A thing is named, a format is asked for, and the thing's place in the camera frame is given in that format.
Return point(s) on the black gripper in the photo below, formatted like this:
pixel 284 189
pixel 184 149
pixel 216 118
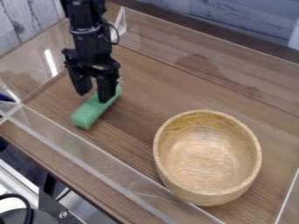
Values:
pixel 90 60

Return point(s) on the green rectangular block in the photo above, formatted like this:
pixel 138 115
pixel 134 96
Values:
pixel 92 110

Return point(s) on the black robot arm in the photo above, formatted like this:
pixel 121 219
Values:
pixel 86 15

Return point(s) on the brown wooden bowl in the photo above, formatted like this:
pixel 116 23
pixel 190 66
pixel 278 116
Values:
pixel 208 156

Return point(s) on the blue object at left edge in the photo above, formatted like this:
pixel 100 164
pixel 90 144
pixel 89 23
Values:
pixel 6 98

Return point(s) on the black table leg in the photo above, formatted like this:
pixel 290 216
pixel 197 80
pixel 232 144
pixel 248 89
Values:
pixel 50 185

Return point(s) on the clear acrylic enclosure wall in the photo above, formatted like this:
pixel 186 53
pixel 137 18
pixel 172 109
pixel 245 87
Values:
pixel 177 70

